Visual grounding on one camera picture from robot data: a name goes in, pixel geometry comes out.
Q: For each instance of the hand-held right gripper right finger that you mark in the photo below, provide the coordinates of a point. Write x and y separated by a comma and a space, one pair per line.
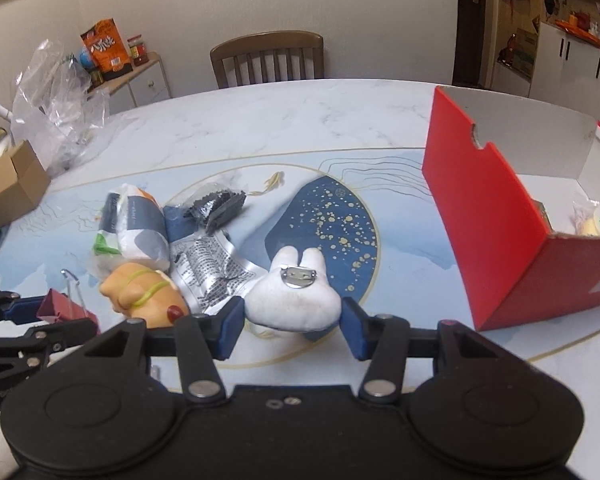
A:
352, 330

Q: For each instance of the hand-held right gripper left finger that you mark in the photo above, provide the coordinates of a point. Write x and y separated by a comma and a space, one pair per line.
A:
230, 327

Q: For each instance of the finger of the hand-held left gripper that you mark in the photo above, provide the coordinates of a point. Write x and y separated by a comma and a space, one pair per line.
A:
22, 310
65, 332

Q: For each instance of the red binder clip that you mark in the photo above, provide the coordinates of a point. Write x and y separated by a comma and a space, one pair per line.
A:
55, 307

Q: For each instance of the white plush rabbit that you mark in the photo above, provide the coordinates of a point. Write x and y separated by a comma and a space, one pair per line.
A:
290, 305

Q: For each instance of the orange dog toy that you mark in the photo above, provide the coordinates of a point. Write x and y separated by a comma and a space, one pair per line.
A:
130, 285

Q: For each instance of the black item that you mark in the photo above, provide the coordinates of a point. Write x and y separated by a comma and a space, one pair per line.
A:
215, 207

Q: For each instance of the red cardboard box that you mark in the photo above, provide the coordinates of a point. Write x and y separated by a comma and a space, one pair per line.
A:
480, 200

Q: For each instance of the marble desktop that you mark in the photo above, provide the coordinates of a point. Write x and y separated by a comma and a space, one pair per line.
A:
280, 125

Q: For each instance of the small packaged trinkets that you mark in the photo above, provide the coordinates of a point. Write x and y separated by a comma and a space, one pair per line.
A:
210, 265

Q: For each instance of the small brown cardboard box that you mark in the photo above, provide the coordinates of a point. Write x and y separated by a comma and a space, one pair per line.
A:
10, 190

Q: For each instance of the white grey tissue pack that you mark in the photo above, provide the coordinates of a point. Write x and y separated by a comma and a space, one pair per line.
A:
140, 230

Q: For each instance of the clear plastic bag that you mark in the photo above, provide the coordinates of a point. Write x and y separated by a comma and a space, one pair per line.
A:
55, 110

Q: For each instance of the blue yellow toy in bag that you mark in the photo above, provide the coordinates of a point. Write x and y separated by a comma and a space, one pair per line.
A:
592, 225

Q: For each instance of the orange snack bag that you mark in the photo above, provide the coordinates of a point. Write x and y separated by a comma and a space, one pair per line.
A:
105, 50

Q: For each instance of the red lid jar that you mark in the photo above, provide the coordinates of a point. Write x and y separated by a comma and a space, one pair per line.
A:
137, 52

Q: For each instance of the wooden chair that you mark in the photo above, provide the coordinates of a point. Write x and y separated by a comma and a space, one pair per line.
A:
267, 40

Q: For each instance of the dark brown door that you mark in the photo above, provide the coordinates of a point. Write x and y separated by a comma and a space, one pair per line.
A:
472, 35

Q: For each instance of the cardboard boxes in nook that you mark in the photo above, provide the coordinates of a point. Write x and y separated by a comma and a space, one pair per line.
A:
522, 50

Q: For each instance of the white floor cabinet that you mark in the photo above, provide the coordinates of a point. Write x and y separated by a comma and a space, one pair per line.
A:
580, 75

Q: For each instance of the orange tray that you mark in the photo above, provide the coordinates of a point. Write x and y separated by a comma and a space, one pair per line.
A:
580, 30

